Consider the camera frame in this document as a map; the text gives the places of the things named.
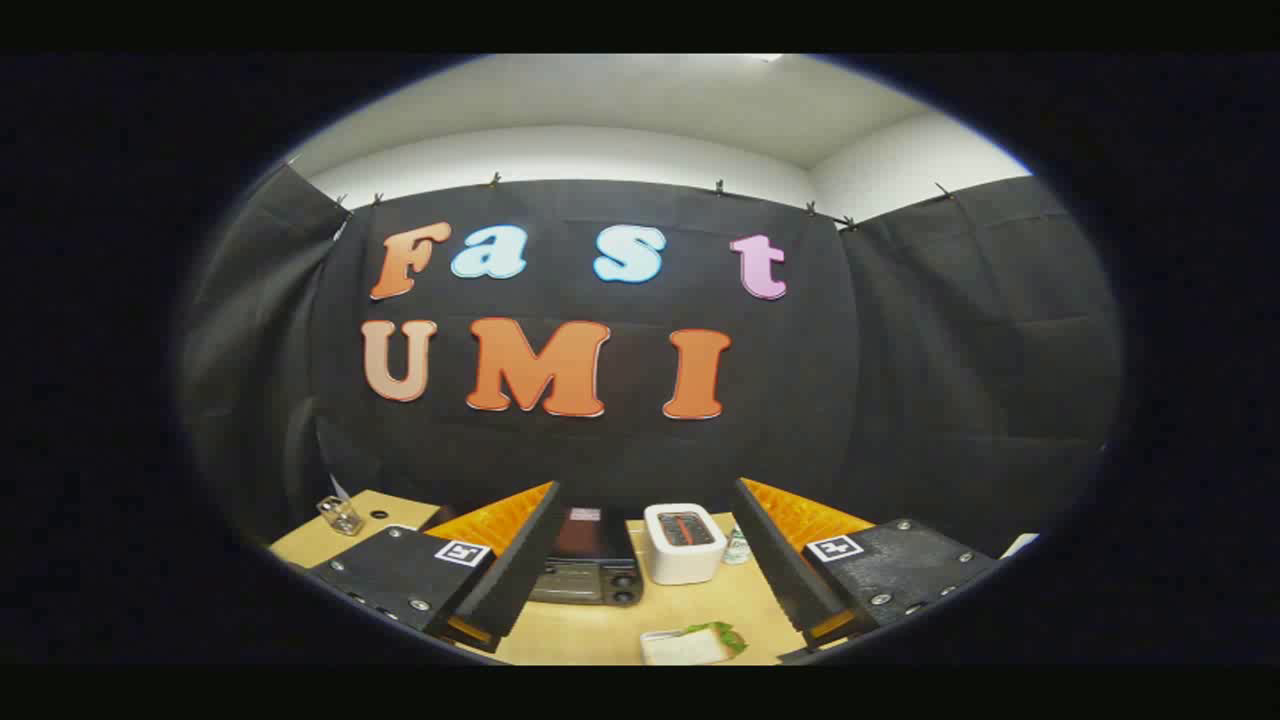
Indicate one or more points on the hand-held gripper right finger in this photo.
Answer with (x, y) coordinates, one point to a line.
(780, 560)

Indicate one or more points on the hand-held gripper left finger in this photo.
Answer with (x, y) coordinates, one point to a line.
(520, 560)

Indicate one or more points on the black toaster oven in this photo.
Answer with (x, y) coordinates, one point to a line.
(590, 585)

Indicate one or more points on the lettuce sandwich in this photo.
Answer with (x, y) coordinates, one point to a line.
(690, 648)

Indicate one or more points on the white pop-up toaster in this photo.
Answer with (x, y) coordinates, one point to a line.
(680, 565)

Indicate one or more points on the white green-label bottle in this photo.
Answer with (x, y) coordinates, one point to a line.
(737, 548)

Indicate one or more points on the white rectangular plate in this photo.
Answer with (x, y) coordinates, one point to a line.
(648, 634)

